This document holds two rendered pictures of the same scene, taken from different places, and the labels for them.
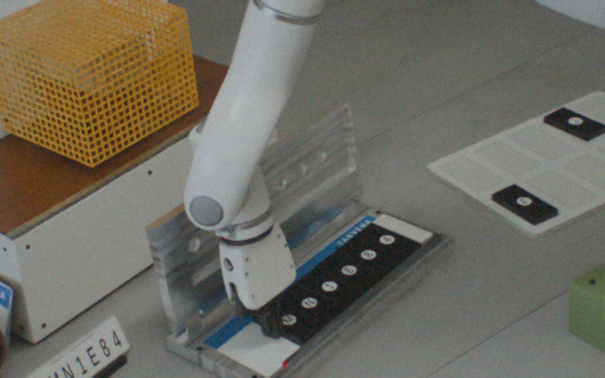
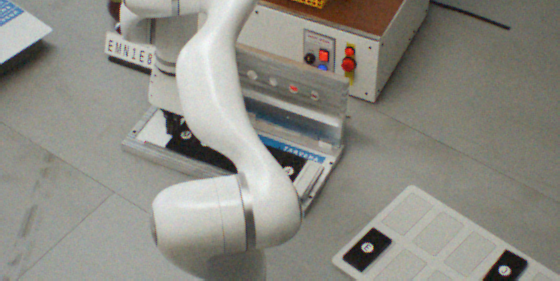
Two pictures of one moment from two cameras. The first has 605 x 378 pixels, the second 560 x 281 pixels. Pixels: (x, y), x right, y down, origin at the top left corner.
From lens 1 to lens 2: 208 cm
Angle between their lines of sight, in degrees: 56
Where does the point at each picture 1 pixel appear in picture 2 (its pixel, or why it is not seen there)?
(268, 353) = (158, 134)
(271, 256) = (171, 89)
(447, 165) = (416, 197)
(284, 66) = not seen: outside the picture
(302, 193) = (288, 101)
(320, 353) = (161, 158)
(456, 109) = (515, 194)
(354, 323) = (194, 170)
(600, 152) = not seen: outside the picture
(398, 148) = (439, 166)
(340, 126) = (339, 93)
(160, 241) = not seen: hidden behind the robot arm
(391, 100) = (515, 150)
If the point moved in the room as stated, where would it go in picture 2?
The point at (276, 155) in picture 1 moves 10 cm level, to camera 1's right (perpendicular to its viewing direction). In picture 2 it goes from (272, 62) to (285, 94)
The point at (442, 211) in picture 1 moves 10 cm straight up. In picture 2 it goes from (355, 204) to (357, 173)
